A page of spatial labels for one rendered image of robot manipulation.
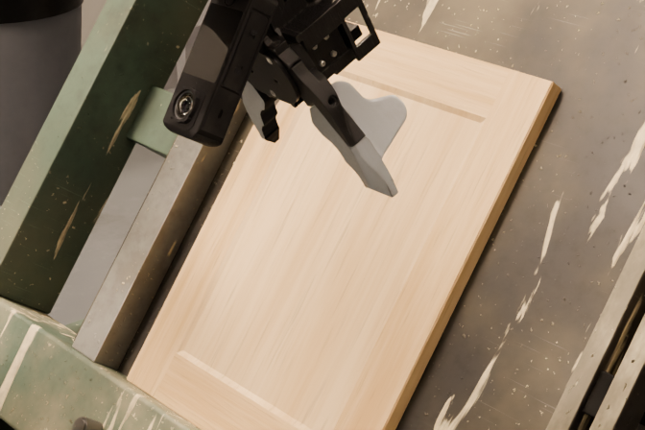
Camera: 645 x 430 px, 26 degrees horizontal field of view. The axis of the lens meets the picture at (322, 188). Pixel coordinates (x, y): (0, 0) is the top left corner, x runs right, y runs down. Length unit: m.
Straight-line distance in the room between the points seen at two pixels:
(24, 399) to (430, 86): 0.63
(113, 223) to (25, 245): 2.48
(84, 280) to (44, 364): 2.26
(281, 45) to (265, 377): 0.61
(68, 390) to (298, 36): 0.80
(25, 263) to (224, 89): 0.95
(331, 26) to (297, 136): 0.61
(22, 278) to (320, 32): 0.96
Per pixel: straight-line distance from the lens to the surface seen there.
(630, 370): 1.22
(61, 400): 1.69
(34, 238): 1.87
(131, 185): 4.62
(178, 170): 1.68
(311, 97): 0.99
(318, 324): 1.49
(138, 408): 1.59
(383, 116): 1.02
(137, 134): 1.88
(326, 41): 1.02
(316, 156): 1.57
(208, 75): 0.97
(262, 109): 1.08
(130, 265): 1.69
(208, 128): 0.96
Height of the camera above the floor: 1.71
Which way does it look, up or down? 22 degrees down
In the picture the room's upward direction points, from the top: straight up
